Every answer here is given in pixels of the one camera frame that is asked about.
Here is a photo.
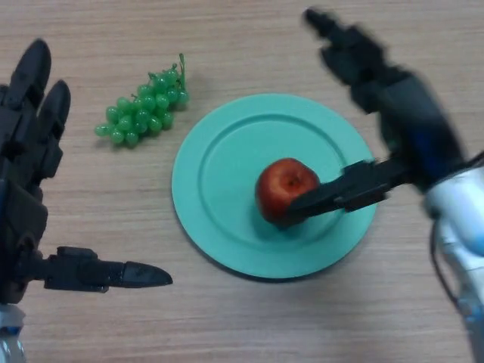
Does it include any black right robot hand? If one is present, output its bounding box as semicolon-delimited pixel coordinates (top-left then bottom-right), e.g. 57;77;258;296
286;8;467;222

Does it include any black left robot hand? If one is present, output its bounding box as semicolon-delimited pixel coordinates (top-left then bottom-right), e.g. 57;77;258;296
0;39;174;306

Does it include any red apple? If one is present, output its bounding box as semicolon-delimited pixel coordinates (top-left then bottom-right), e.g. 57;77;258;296
255;157;321;228

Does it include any green plate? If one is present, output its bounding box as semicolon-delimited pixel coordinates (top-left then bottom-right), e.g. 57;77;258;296
171;93;378;281

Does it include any green grape bunch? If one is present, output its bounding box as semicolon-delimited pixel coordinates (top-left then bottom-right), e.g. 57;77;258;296
94;53;191;149

